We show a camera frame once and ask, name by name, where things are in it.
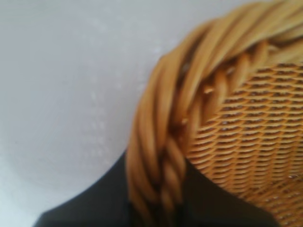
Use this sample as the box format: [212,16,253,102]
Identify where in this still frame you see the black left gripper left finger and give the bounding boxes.
[35,150,131,227]

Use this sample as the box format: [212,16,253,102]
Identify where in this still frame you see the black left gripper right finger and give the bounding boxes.
[174,158,286,227]

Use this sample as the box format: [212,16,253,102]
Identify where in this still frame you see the woven wicker basket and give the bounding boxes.
[126,0,303,227]

